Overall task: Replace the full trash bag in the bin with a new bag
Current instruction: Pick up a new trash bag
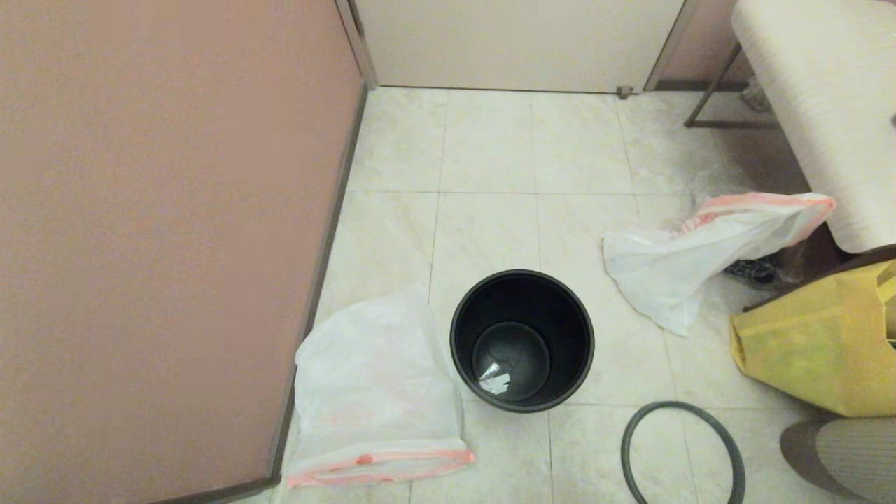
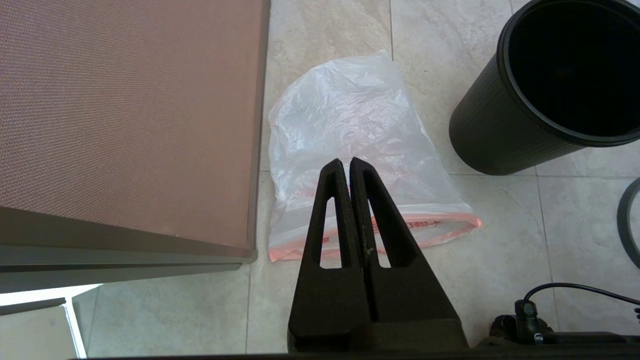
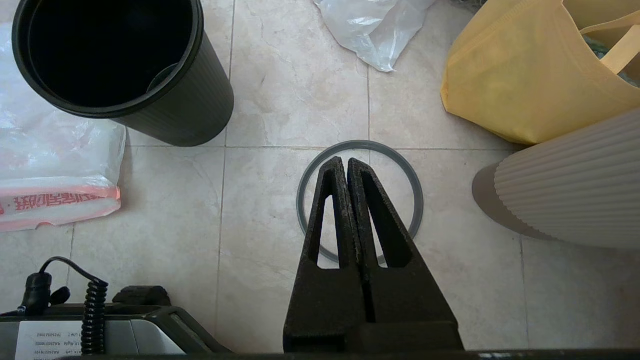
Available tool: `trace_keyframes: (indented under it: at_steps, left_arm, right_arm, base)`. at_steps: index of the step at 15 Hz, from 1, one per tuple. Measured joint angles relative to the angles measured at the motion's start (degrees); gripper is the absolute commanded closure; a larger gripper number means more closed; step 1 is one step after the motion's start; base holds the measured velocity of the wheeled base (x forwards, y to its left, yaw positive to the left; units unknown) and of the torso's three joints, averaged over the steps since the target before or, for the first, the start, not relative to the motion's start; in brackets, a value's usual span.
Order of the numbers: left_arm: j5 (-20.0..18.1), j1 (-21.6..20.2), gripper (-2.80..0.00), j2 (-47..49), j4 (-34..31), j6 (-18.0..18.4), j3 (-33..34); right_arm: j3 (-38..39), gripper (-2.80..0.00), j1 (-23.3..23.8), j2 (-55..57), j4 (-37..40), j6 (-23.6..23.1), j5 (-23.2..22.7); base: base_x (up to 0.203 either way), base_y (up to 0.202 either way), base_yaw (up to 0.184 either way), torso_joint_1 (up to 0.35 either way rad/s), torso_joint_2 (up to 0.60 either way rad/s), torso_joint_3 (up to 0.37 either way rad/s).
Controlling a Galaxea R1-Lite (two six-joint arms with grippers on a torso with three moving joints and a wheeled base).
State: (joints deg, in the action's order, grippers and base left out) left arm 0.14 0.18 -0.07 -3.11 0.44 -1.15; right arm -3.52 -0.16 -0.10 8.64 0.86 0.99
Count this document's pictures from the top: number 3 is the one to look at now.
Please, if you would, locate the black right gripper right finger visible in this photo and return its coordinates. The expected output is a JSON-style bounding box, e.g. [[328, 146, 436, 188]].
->
[[348, 158, 464, 352]]

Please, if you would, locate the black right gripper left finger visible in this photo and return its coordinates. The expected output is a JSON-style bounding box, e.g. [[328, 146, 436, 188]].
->
[[283, 156, 372, 352]]

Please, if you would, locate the grey bin rim ring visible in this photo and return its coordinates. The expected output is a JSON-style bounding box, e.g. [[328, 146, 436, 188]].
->
[[296, 140, 425, 266]]

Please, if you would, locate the black round trash bin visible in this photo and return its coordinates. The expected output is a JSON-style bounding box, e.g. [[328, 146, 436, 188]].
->
[[12, 0, 235, 148]]

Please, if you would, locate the white bag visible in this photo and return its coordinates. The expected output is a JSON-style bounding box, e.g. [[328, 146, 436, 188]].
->
[[315, 0, 438, 73]]

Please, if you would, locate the white plastic bag liner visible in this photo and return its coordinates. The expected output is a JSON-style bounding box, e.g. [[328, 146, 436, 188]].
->
[[0, 22, 127, 233]]

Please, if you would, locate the yellow fabric bag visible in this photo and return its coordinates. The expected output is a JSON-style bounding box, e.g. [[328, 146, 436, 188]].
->
[[441, 0, 640, 146]]

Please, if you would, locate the black robot chassis with label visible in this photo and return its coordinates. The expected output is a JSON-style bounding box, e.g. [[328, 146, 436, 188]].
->
[[0, 285, 232, 360]]

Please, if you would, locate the grey ribbed round pad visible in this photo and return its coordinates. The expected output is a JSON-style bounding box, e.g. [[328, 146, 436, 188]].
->
[[472, 109, 640, 251]]

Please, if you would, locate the black coiled cable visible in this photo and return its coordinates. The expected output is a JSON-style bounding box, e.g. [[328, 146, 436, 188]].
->
[[20, 256, 110, 356]]

